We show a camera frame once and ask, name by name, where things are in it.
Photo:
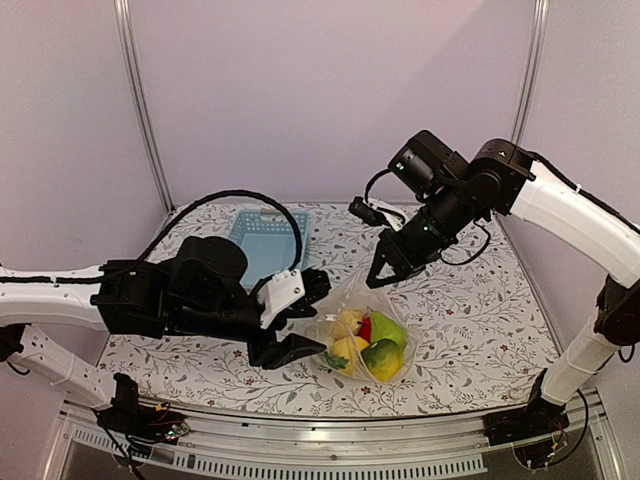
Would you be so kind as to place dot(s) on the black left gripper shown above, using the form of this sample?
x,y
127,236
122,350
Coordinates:
x,y
278,354

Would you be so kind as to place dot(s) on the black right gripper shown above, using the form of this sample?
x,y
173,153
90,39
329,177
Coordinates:
x,y
388,244

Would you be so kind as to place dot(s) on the yellow lemon toy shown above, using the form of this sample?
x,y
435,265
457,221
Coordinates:
x,y
349,348
347,323

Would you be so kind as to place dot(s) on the white radish toy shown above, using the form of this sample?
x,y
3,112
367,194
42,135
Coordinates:
x,y
335,362

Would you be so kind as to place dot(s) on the red apple toy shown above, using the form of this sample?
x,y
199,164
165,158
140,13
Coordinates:
x,y
365,329

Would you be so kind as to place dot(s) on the clear zip top bag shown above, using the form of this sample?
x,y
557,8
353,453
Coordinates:
x,y
353,293

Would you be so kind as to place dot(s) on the blue plastic basket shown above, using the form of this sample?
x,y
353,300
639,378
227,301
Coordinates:
x,y
267,240

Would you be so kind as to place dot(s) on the pale yellow round toy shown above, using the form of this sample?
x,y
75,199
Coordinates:
x,y
384,359

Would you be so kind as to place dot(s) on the yellow lemon toy top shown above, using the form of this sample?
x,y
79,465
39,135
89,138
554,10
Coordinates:
x,y
347,323

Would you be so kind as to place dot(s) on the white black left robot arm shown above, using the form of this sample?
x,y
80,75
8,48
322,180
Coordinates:
x,y
198,292

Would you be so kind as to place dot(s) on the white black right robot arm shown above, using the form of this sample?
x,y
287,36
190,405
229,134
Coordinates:
x,y
506,179

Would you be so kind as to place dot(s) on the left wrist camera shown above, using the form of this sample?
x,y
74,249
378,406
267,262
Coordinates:
x,y
280,292

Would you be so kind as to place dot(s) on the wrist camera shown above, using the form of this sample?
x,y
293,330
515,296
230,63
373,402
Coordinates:
x,y
377,213
280,292

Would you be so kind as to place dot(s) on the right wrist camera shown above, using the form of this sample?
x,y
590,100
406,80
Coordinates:
x,y
377,213

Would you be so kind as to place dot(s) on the front aluminium rail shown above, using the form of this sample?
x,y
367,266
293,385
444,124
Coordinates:
x,y
223,444

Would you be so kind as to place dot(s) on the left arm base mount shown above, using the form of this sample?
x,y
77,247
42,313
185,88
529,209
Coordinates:
x,y
145,422

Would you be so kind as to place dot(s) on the right aluminium frame post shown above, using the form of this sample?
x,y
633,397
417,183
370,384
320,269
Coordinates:
x,y
532,65

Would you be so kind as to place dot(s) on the aluminium frame post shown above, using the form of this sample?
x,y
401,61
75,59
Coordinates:
x,y
532,65
126,34

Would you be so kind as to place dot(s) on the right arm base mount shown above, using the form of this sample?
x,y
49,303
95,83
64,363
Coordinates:
x,y
525,425

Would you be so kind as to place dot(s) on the left aluminium frame post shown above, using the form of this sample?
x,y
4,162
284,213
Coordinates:
x,y
126,34

